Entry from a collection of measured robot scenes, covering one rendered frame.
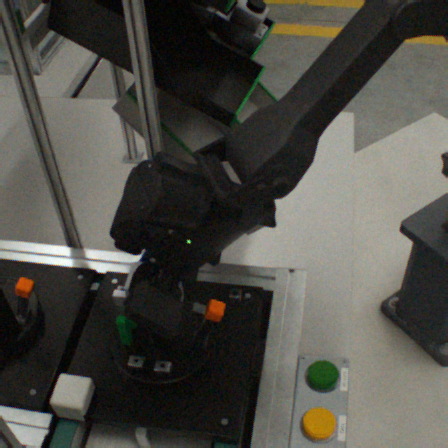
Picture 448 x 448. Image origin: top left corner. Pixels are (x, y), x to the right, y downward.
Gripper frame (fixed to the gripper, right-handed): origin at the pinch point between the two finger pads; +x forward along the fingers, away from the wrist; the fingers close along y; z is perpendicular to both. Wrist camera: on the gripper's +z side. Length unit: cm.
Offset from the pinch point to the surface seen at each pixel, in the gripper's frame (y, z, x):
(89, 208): -36, 2, 35
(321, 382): 3.6, -25.5, -3.6
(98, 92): -99, 8, 59
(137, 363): 5.4, -5.9, 9.0
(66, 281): -9.1, 3.4, 21.9
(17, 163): -49, 18, 49
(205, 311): 0.4, -8.4, -0.7
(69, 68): -90, 20, 51
